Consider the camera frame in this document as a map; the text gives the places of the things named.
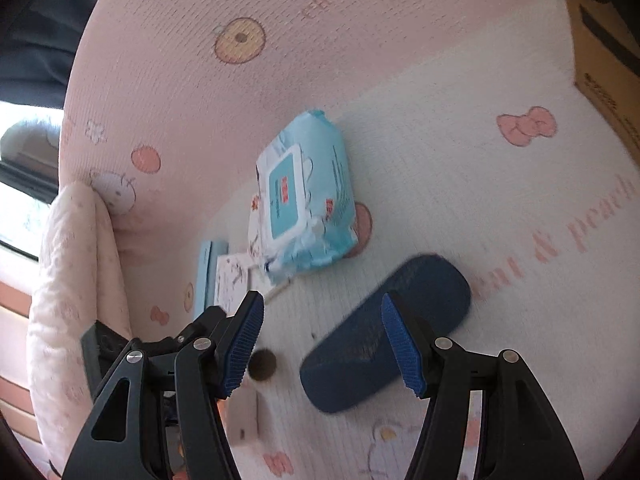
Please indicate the brown cardboard box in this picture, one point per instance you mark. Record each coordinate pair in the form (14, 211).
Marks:
(600, 50)

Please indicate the dark cloth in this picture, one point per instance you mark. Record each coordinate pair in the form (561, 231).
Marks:
(45, 35)

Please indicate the pink and white printed blanket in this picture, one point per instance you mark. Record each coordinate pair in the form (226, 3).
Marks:
(450, 160)

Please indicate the white paper roll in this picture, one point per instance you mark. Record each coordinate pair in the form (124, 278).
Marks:
(263, 365)

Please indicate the pink rolled blanket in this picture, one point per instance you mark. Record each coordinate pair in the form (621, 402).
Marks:
(65, 280)

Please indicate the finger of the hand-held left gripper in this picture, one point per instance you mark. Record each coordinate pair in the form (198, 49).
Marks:
(210, 317)

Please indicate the light blue wet wipes pack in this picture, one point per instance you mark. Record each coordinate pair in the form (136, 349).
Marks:
(320, 170)

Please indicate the dark blue glasses case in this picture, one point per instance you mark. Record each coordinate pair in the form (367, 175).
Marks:
(430, 290)

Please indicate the dark window frame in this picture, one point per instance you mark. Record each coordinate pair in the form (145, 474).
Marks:
(25, 177)

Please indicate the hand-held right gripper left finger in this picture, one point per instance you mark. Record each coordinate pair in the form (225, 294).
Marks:
(245, 340)

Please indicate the white floral print card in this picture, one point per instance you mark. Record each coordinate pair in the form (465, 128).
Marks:
(232, 280)

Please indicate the thin wooden stick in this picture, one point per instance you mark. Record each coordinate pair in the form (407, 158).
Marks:
(278, 291)

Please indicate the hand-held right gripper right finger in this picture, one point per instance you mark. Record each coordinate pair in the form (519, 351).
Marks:
(402, 345)

